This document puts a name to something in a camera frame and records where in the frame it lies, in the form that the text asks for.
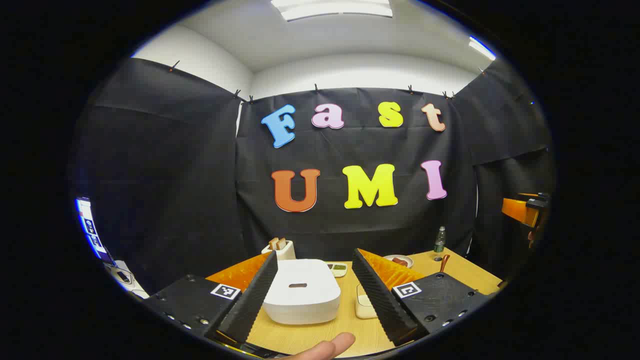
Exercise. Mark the plastic water bottle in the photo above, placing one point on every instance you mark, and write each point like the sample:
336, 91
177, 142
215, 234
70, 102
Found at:
439, 242

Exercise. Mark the clear plastic container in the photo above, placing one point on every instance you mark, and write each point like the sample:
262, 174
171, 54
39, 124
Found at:
362, 290

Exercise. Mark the small dark device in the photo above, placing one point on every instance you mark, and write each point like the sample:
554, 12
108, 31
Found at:
123, 276

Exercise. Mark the black backdrop cloth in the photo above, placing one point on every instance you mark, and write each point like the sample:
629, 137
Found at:
200, 175

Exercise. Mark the white rice cooker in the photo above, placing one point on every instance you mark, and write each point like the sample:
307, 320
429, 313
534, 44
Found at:
302, 292

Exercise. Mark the white divided seasoning tray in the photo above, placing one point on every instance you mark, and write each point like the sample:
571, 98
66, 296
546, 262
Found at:
337, 270

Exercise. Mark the toast slice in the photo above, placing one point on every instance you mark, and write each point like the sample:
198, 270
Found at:
282, 243
273, 243

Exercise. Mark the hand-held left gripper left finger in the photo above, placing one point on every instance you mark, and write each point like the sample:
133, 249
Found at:
250, 305

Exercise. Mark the white toaster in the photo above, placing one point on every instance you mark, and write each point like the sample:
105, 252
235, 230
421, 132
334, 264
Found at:
287, 252

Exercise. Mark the white side desk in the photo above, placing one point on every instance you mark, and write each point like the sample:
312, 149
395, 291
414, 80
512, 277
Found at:
131, 286

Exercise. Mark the brown wooden spoon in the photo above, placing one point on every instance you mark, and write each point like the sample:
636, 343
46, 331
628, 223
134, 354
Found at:
444, 262

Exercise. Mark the small ceiling light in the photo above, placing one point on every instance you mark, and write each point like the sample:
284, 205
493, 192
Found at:
481, 48

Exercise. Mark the large ceiling light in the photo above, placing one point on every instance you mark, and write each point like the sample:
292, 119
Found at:
332, 9

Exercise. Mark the computer monitor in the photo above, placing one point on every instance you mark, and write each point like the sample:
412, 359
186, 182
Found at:
90, 227

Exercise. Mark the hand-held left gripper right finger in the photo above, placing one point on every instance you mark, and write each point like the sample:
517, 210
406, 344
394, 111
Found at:
380, 295

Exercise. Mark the white plate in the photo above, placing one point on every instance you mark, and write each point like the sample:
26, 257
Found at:
407, 261

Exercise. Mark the brown meat piece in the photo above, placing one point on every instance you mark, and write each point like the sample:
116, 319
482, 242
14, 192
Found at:
399, 261

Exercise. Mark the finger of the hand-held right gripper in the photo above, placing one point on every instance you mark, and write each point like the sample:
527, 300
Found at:
517, 210

